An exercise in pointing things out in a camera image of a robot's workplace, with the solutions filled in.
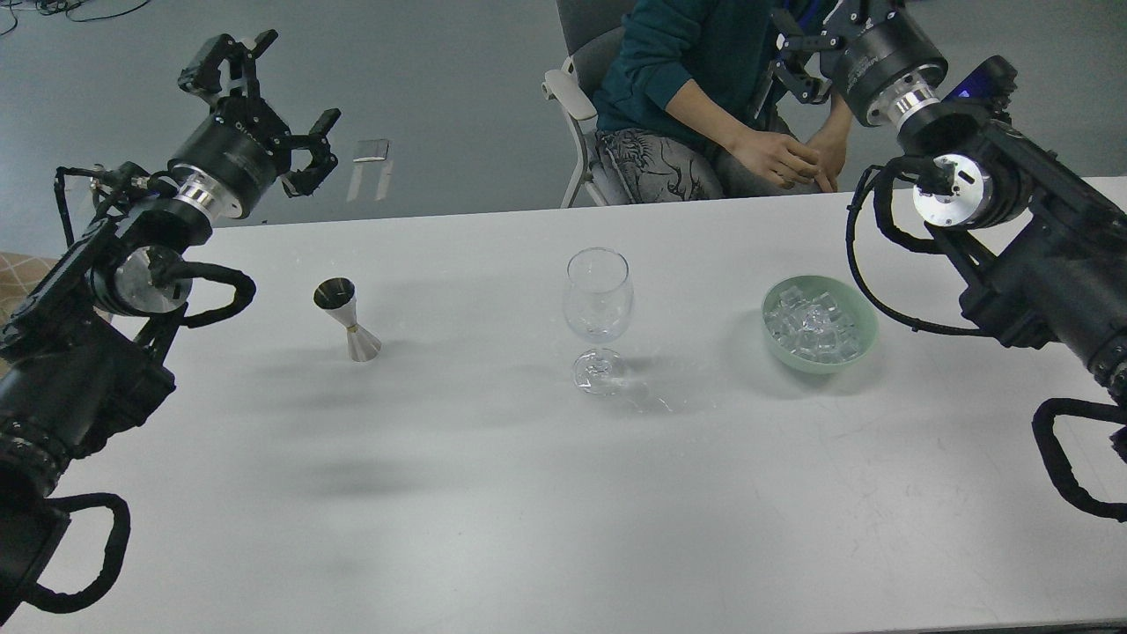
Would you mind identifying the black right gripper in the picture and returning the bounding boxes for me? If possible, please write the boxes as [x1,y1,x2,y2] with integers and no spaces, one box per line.
[771,0,947,128]

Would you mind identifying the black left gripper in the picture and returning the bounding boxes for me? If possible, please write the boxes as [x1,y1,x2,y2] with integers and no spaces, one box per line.
[166,29,341,221]

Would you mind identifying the silver steel jigger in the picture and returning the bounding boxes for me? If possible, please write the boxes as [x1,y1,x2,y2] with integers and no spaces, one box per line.
[313,277,382,361]

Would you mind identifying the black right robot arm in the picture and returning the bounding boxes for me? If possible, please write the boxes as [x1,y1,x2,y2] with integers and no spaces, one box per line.
[767,1,1126,523]

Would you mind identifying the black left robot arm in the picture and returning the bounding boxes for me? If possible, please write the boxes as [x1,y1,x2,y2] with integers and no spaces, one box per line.
[1,29,341,619]

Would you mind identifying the pile of clear ice cubes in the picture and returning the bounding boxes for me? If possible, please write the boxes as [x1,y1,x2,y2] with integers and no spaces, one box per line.
[764,284,863,365]

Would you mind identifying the clear wine glass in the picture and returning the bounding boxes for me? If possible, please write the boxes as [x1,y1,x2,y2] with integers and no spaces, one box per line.
[564,247,635,394]

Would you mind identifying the person's hand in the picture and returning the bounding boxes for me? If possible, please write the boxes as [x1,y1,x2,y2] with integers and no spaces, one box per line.
[720,126,829,188]

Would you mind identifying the seated person in teal sweater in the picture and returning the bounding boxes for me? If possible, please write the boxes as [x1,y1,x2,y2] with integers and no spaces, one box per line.
[593,1,853,203]

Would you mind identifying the grey office chair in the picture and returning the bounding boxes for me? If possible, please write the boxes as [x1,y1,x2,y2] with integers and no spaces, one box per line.
[541,1,636,208]

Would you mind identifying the beige checkered cushion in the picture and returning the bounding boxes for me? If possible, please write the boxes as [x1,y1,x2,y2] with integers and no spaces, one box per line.
[1,252,59,325]

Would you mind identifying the green bowl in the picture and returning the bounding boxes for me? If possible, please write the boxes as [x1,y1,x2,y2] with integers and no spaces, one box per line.
[761,276,879,376]

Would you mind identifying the black cables on floor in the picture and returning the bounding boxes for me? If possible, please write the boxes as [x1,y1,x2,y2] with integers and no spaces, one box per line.
[0,0,152,36]

